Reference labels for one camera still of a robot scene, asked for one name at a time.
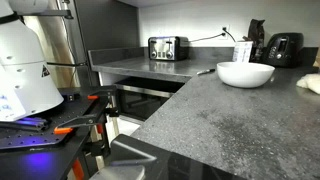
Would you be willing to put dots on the grey bowl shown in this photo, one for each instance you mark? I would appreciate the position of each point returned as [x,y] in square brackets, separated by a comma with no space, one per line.
[245,76]

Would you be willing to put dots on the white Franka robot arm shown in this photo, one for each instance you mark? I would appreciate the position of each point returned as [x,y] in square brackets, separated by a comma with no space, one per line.
[23,66]

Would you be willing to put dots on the black undercounter appliance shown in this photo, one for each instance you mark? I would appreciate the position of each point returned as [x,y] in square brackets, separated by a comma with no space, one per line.
[143,98]

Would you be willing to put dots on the silver four-slot toaster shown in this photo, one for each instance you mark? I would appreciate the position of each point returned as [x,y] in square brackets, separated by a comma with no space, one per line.
[166,48]

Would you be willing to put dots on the black marker pen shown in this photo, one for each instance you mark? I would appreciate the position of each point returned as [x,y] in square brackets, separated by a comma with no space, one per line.
[206,71]

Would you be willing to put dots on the black glass top stove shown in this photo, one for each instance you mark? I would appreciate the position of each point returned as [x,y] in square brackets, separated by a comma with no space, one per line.
[186,168]

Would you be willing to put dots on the small black sensor block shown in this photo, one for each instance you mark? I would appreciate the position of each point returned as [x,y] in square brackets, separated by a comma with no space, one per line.
[70,97]

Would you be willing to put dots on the white printed carton box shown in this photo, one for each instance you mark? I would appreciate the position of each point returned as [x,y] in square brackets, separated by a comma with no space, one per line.
[242,52]

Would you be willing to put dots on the dark coffee bag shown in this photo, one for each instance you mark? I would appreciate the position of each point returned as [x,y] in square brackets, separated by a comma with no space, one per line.
[257,33]

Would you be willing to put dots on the stainless steel refrigerator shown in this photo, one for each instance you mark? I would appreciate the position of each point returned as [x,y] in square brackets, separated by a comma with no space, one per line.
[53,43]

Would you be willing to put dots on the black toaster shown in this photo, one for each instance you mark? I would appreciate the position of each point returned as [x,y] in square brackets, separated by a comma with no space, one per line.
[283,50]

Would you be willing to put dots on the black optical breadboard plate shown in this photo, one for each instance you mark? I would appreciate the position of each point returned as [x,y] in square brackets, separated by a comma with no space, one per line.
[40,138]

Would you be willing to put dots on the aluminium extrusion rails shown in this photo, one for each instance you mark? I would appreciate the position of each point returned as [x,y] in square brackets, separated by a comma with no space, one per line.
[26,124]

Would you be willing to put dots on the black robot cart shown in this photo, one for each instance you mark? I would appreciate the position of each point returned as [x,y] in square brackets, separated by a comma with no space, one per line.
[43,165]

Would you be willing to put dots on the white crumpled cloth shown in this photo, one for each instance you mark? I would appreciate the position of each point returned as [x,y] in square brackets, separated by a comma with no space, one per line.
[310,82]

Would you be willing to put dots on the white wall power outlet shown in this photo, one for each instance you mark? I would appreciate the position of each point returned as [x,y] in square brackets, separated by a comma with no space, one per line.
[225,32]

